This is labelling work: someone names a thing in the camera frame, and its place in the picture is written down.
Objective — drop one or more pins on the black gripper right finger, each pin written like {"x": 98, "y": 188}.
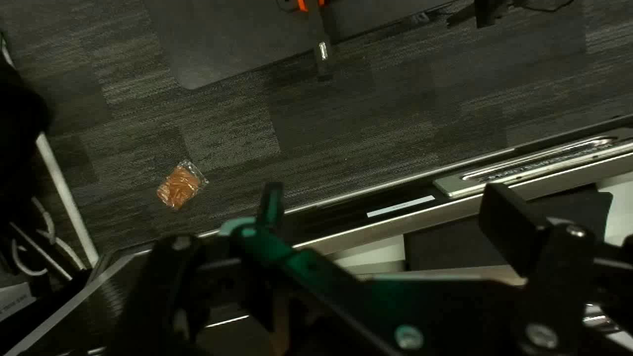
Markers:
{"x": 535, "y": 249}

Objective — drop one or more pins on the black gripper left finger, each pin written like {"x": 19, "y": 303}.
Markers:
{"x": 165, "y": 289}

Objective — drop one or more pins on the black metal drawer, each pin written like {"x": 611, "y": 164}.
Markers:
{"x": 541, "y": 166}

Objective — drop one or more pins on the orange plastic packet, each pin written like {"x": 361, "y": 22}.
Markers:
{"x": 181, "y": 186}

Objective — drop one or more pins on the white pole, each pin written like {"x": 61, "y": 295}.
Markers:
{"x": 67, "y": 198}

